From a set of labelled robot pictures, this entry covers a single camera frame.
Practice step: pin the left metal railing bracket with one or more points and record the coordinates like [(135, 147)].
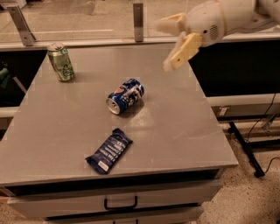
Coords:
[(27, 38)]

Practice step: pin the black metal stand leg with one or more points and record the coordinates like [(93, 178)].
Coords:
[(251, 157)]

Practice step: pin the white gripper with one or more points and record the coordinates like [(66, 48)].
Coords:
[(205, 21)]

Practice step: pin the blue pepsi can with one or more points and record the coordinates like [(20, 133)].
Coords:
[(130, 92)]

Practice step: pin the grey cabinet top drawer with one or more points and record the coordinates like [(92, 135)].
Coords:
[(91, 202)]

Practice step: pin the green soda can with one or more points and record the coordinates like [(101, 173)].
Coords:
[(61, 63)]

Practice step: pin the middle metal railing bracket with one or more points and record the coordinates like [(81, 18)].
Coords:
[(138, 19)]

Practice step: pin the horizontal metal rail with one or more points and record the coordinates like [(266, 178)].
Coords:
[(41, 45)]

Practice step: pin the grey cabinet drawer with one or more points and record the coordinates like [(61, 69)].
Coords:
[(91, 202), (175, 215)]

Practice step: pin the dark blue snack wrapper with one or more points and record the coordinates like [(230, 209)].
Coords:
[(108, 154)]

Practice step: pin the metal railing bracket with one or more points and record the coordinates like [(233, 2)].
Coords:
[(27, 38), (138, 19)]

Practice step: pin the grey cabinet lower drawer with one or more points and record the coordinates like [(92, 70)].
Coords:
[(175, 215)]

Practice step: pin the black drawer handle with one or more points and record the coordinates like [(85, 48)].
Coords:
[(111, 204)]

